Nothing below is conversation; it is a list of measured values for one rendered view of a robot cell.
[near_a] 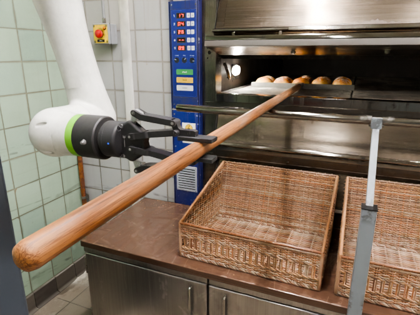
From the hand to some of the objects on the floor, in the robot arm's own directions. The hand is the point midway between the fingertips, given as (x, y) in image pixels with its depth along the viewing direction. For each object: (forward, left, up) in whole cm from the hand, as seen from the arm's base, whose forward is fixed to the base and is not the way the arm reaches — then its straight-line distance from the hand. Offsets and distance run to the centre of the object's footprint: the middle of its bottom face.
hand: (197, 147), depth 66 cm
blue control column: (-50, +195, -120) cm, 234 cm away
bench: (+43, +72, -120) cm, 146 cm away
